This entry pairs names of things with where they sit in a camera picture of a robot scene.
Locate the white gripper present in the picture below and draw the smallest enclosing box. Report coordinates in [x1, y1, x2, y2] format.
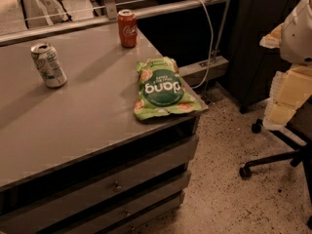
[259, 0, 312, 131]

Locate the red coke can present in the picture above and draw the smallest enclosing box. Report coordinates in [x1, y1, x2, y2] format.
[118, 9, 137, 48]

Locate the green rice chip bag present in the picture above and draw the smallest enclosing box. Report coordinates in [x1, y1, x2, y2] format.
[134, 57, 202, 121]

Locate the white green soda can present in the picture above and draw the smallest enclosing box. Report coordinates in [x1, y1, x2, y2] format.
[31, 43, 67, 89]

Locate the grey drawer cabinet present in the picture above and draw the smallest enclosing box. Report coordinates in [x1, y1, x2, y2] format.
[0, 24, 200, 234]

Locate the white hanging cable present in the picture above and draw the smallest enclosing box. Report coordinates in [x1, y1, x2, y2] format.
[190, 0, 215, 90]

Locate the metal railing frame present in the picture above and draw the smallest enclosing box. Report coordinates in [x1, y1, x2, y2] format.
[0, 0, 230, 80]

